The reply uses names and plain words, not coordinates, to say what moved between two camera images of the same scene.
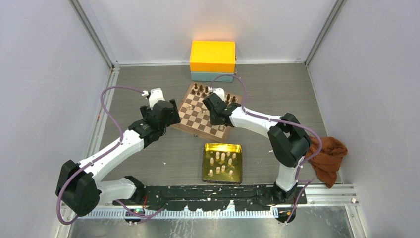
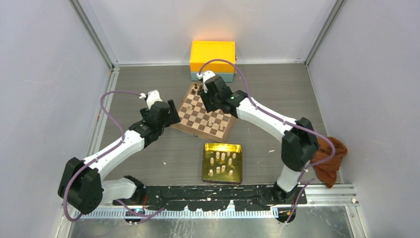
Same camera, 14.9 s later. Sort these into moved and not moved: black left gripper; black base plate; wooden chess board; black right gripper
Moved: black right gripper
Not moved: black left gripper; wooden chess board; black base plate
